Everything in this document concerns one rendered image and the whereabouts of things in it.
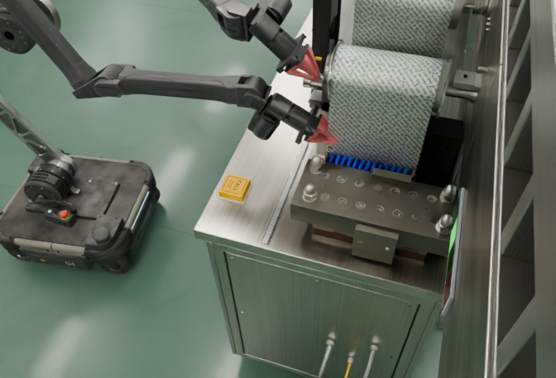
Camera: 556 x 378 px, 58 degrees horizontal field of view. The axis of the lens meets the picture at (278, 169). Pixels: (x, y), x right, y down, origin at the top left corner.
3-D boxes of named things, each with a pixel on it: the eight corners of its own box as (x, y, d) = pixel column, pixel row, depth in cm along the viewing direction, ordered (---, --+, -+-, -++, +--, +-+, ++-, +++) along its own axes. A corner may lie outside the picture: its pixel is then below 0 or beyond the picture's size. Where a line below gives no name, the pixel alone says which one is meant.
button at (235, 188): (228, 179, 144) (227, 173, 143) (251, 184, 143) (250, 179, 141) (219, 197, 140) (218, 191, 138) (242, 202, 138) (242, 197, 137)
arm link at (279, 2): (228, 38, 121) (223, 10, 114) (249, 7, 126) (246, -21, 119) (273, 51, 118) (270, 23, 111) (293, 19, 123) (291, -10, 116)
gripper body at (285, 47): (280, 76, 118) (257, 55, 116) (291, 51, 125) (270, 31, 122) (298, 62, 114) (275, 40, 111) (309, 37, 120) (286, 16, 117)
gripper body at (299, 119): (299, 146, 127) (275, 131, 126) (310, 121, 134) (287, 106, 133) (312, 132, 122) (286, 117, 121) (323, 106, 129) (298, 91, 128)
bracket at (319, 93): (310, 149, 152) (313, 66, 129) (331, 153, 150) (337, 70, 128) (306, 160, 149) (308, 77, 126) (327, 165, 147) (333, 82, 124)
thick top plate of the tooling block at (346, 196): (307, 173, 136) (308, 158, 131) (459, 207, 126) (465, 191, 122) (289, 218, 125) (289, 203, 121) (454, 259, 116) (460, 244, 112)
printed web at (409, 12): (353, 98, 166) (370, -54, 129) (425, 111, 161) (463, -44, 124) (324, 183, 142) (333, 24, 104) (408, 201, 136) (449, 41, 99)
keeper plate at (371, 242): (352, 248, 126) (357, 222, 118) (392, 258, 124) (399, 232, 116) (351, 256, 124) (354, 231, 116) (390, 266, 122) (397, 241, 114)
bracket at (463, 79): (453, 74, 114) (456, 67, 112) (480, 78, 113) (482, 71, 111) (452, 87, 111) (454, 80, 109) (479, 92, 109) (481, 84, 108)
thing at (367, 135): (326, 155, 134) (329, 101, 120) (414, 173, 129) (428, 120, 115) (326, 155, 134) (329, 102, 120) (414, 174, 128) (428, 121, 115)
